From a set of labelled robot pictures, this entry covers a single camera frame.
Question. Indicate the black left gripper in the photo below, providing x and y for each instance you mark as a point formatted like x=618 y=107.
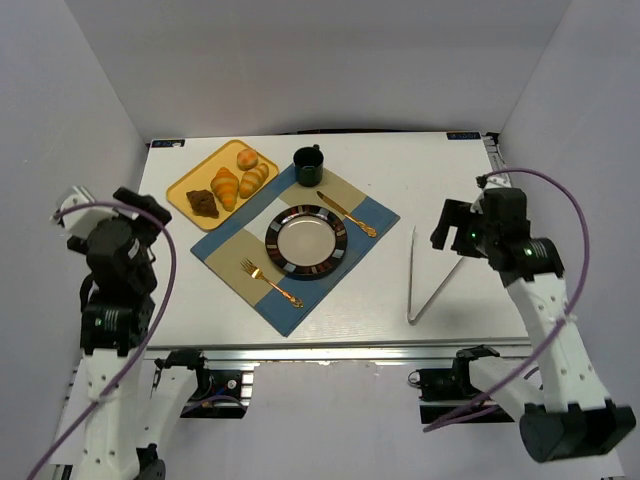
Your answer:
x=142 y=206

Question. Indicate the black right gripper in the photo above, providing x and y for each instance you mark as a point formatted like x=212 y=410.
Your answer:
x=451 y=226

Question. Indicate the silver metal tongs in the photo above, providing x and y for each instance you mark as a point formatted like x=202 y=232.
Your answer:
x=414 y=318

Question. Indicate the large golden croissant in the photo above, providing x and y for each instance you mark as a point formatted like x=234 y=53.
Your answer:
x=225 y=186

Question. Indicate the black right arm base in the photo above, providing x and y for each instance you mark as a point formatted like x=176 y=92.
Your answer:
x=439 y=394

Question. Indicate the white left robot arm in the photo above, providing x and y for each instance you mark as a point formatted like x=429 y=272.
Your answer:
x=125 y=436

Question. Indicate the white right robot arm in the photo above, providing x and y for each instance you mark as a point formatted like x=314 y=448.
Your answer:
x=572 y=415

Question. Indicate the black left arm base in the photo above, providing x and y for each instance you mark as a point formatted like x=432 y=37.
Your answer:
x=225 y=394

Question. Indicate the gold knife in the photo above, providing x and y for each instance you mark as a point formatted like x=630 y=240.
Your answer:
x=368 y=230

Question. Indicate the right blue table sticker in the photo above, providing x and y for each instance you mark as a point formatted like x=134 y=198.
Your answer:
x=463 y=136

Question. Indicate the blue table sticker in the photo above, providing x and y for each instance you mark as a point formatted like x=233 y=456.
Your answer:
x=463 y=136
x=167 y=143

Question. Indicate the dark brown brownie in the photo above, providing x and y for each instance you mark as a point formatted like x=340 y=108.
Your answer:
x=203 y=203

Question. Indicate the yellow plastic tray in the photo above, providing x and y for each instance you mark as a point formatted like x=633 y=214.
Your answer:
x=199 y=179

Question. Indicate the left blue table sticker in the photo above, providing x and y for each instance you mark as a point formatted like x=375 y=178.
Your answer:
x=167 y=143

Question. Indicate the gold fork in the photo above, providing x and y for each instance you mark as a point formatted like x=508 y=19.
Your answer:
x=256 y=273

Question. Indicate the dark rimmed ceramic plate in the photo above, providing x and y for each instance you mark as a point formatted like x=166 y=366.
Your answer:
x=306 y=241

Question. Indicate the small golden croissant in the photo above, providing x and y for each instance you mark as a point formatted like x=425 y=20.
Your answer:
x=252 y=180

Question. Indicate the blue and beige placemat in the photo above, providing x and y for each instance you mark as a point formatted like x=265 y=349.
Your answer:
x=244 y=237

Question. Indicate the dark green mug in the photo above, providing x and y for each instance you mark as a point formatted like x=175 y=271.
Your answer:
x=308 y=164

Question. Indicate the round glazed bun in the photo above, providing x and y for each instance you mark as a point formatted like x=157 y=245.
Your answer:
x=247 y=159

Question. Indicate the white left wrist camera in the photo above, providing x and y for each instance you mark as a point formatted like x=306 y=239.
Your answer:
x=76 y=212

